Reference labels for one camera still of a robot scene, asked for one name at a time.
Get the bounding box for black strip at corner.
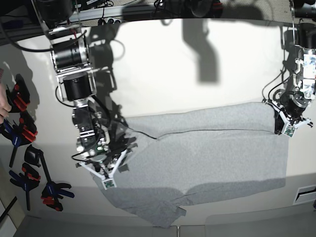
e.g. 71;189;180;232
0;197;17;223

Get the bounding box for lower left blue clamp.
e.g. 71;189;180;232
9;162;41;211

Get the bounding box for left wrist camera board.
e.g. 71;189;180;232
282;123;296;137

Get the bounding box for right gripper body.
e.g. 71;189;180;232
83;147;123;178

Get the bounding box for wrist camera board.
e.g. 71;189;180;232
102;178;116;190
282;123;296;137

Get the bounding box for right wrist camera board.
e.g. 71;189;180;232
102;178;116;190

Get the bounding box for grey T-shirt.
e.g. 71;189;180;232
94;102;288;228

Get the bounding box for long black bar clamp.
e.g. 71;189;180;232
24;145;75;212

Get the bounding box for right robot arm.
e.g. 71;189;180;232
32;0;127;181

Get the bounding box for blue red clamp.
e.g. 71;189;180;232
6;80;30;113
0;111;38;168

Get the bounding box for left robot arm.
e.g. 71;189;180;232
266;0;316;137

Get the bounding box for person hand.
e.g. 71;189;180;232
0;83;12;124

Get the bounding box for top blue red clamp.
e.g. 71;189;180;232
6;80;30;113

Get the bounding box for white floor vent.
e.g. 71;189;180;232
293;185;316;205

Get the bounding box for aluminium rail frame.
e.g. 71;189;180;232
5;3;154;41

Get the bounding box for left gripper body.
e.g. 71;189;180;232
276;92;311;123

